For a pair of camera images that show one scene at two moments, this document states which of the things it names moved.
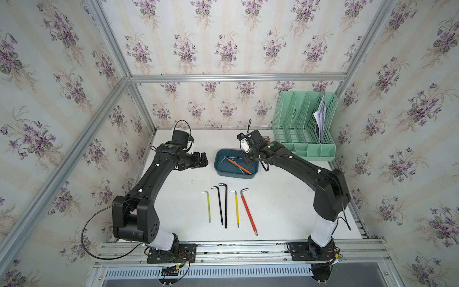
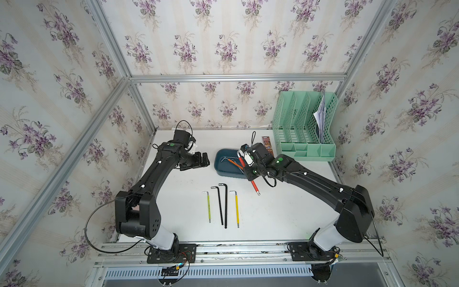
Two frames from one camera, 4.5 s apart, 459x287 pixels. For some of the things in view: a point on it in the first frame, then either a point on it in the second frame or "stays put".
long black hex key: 226,202 stays put
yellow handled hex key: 237,207 stays put
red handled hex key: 247,211 → 243,164
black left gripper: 196,162 stays put
